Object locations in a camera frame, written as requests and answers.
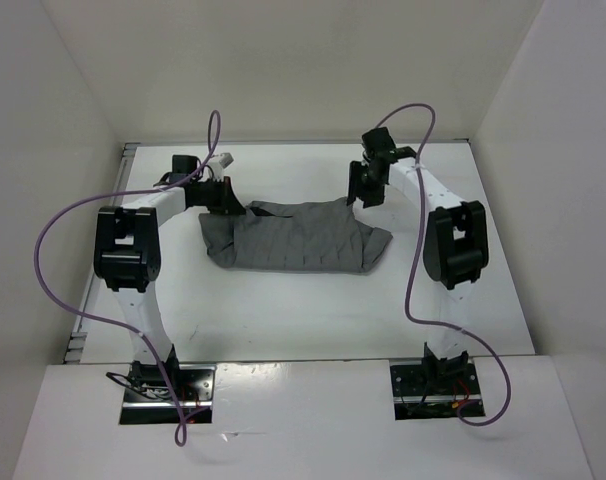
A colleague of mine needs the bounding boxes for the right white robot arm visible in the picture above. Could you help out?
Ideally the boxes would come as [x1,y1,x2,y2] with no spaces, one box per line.
[348,147,489,393]

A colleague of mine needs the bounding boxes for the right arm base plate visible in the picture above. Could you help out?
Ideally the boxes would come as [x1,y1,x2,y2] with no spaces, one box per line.
[389,360,485,421]

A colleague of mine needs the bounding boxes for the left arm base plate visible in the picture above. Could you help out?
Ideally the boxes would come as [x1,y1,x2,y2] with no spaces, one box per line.
[106,364,216,426]

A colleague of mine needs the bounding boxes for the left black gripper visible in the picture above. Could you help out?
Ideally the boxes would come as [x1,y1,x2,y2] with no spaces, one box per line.
[191,175,245,215]

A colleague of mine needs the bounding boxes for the aluminium table frame rail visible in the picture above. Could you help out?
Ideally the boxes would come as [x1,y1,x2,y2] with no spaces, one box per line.
[63,142,139,365]

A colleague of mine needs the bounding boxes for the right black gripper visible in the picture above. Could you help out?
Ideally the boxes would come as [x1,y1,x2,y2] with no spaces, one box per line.
[346,160,386,209]

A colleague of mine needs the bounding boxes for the grey pleated skirt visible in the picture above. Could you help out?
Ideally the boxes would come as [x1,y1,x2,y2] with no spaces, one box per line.
[199,197,393,274]

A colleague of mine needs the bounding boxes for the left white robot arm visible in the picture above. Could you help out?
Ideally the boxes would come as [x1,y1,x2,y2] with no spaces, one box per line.
[93,176,244,400]

